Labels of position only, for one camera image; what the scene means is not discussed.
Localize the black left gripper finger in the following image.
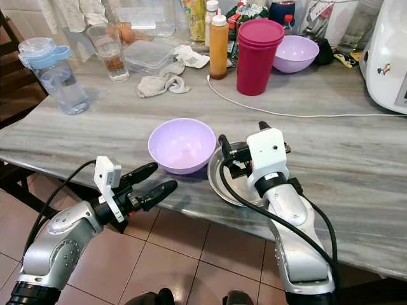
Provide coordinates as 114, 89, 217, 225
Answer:
122, 162, 159, 187
141, 180, 178, 212

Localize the round stainless steel plate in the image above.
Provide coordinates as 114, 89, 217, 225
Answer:
207, 141, 268, 208

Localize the lilac plastic bowl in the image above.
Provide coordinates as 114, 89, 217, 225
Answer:
148, 118, 217, 175
272, 35, 320, 74

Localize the magenta lidded plastic tumbler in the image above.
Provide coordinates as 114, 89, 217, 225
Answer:
236, 19, 285, 97

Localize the orange sauce squeeze bottle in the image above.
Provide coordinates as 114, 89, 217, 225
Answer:
209, 14, 228, 80

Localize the crumpled grey cloth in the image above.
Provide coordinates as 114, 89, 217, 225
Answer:
137, 62, 191, 98

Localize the small black object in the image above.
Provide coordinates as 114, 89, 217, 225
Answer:
315, 38, 335, 65

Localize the crumpled white tissue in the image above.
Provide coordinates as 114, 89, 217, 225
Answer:
175, 44, 210, 69

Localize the black robot left foot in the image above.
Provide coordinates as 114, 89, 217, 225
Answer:
141, 288, 176, 305

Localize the black robot foot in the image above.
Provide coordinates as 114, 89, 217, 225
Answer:
223, 290, 255, 305
141, 288, 176, 305

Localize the yellow and black packet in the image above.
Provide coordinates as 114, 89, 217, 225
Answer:
334, 53, 364, 70

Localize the dark blue jar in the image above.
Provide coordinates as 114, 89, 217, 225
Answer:
268, 0, 296, 26

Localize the clear plastic food container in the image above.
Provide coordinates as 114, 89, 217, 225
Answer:
123, 40, 174, 75

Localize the green printed packet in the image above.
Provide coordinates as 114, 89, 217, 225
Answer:
228, 3, 268, 29

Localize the clear drinking glass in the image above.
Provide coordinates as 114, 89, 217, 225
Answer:
87, 24, 130, 83

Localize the clear blue-lidded water bottle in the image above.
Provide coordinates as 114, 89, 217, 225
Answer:
18, 37, 90, 116

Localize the yellow printed package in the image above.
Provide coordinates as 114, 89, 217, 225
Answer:
181, 0, 208, 43

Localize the white capped bottle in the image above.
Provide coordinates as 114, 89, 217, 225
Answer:
204, 0, 221, 29

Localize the black robot right foot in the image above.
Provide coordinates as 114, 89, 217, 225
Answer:
223, 290, 255, 305

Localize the dark wooden chair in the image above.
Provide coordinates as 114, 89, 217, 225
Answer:
0, 13, 49, 128

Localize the white kitchen appliance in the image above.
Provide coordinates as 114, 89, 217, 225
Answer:
359, 0, 407, 115

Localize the brown egg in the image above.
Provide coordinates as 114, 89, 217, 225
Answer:
120, 24, 138, 44

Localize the hanging white cloth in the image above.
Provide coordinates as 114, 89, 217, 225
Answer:
38, 0, 109, 32

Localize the thin white power cable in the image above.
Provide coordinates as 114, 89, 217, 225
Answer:
206, 75, 389, 118

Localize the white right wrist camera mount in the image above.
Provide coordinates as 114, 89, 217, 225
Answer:
247, 128, 288, 194

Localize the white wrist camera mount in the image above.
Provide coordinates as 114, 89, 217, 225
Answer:
93, 156, 125, 223
247, 128, 288, 194

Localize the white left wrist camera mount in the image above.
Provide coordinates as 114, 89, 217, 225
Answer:
93, 156, 125, 223

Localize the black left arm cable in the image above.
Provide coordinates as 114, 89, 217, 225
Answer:
25, 160, 97, 268

